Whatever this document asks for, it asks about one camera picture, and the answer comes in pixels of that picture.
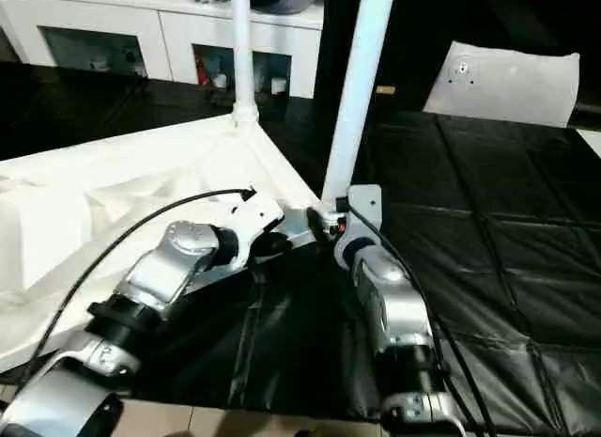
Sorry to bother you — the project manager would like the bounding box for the white plastic table top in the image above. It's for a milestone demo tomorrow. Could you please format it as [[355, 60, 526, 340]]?
[[0, 111, 326, 375]]

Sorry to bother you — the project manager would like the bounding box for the black work mat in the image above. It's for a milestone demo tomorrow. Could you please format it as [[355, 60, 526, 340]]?
[[0, 60, 601, 433]]

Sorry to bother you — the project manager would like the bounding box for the white plastic table leg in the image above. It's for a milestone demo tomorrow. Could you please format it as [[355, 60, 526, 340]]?
[[317, 0, 398, 218], [228, 0, 261, 128]]

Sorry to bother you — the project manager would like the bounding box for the white cabinet with glass doors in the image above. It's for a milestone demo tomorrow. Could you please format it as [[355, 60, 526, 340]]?
[[0, 0, 326, 100]]

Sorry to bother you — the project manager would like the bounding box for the white flat board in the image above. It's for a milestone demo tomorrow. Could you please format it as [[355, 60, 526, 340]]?
[[575, 126, 601, 159]]

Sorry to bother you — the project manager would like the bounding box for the black cabinet with gold label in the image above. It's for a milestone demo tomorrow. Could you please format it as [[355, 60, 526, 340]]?
[[313, 0, 455, 114]]

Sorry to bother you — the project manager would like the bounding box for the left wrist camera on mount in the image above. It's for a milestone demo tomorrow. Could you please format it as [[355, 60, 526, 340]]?
[[219, 192, 286, 273]]

